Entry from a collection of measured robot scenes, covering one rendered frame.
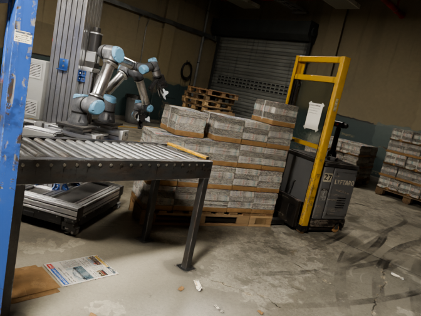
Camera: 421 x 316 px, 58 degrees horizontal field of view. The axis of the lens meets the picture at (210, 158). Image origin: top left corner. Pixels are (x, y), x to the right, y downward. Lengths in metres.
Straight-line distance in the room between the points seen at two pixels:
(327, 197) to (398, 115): 5.50
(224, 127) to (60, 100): 1.42
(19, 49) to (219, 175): 2.42
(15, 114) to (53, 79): 1.74
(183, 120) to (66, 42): 1.12
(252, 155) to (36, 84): 2.01
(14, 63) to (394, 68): 8.90
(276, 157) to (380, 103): 6.07
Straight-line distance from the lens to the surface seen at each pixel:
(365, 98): 9.90
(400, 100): 9.64
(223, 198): 3.74
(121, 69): 3.75
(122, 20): 10.76
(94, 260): 2.78
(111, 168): 2.13
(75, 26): 3.30
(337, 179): 4.35
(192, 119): 3.40
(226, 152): 3.62
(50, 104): 3.37
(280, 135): 3.90
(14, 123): 1.64
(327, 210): 4.40
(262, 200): 4.01
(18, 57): 1.62
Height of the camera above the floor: 1.26
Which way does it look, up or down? 10 degrees down
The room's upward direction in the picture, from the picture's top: 12 degrees clockwise
